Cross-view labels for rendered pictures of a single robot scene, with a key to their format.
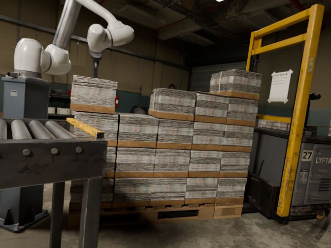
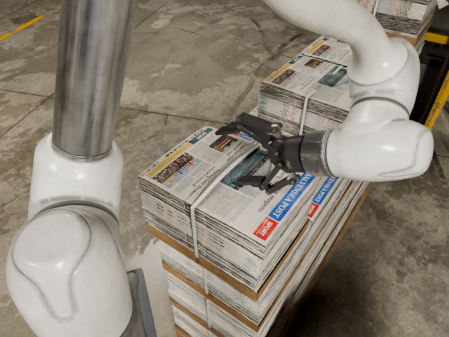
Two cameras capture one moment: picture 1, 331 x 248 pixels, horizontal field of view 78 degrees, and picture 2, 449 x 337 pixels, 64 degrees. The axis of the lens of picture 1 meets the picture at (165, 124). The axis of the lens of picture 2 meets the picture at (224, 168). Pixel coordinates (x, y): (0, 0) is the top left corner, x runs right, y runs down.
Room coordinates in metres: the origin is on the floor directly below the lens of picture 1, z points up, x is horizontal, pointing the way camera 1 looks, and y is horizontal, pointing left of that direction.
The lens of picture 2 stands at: (1.02, 0.96, 1.67)
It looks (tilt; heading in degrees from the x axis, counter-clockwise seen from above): 41 degrees down; 323
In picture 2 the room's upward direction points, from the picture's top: straight up
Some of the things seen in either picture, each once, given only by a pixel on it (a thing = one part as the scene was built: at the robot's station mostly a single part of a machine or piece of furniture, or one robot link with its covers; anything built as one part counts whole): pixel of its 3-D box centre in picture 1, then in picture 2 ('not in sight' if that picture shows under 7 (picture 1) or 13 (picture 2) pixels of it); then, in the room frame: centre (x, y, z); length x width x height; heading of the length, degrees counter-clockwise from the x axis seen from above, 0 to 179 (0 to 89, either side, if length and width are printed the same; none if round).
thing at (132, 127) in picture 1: (148, 165); (286, 222); (1.70, 0.11, 0.42); 1.17 x 0.39 x 0.83; 108
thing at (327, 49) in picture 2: (203, 94); (358, 52); (1.81, -0.30, 1.06); 0.37 x 0.28 x 0.01; 19
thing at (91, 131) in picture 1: (82, 125); not in sight; (0.86, 0.35, 0.81); 0.43 x 0.03 x 0.02; 38
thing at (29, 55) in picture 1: (30, 55); (71, 273); (1.42, 0.97, 1.17); 0.18 x 0.16 x 0.22; 160
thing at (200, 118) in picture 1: (200, 117); not in sight; (1.83, -0.30, 0.86); 0.38 x 0.29 x 0.04; 19
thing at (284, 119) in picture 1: (270, 117); (397, 29); (2.07, -1.04, 0.92); 0.57 x 0.01 x 0.05; 18
